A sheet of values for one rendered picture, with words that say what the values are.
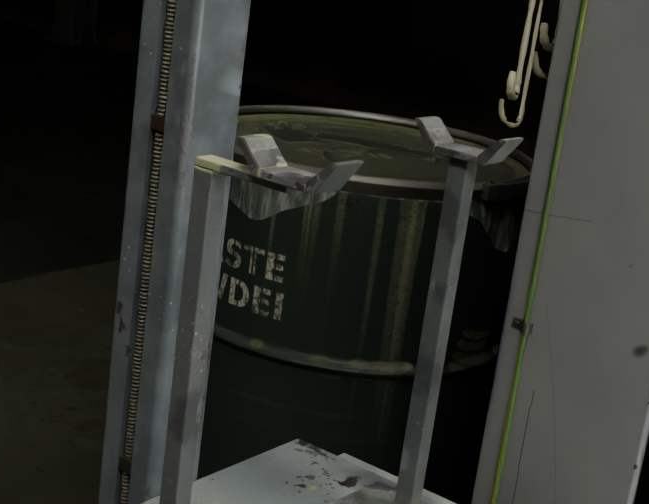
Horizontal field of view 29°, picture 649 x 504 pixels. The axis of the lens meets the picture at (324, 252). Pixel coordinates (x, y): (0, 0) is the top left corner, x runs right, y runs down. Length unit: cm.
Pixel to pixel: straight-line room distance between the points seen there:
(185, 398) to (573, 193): 58
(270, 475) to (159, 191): 27
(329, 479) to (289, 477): 3
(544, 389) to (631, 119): 30
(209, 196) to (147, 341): 20
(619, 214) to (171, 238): 52
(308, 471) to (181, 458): 24
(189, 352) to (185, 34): 23
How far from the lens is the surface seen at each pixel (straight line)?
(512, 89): 134
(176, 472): 88
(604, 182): 129
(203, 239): 82
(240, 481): 106
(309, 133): 220
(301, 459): 111
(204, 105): 93
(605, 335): 132
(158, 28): 94
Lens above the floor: 127
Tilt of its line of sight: 16 degrees down
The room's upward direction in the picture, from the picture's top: 8 degrees clockwise
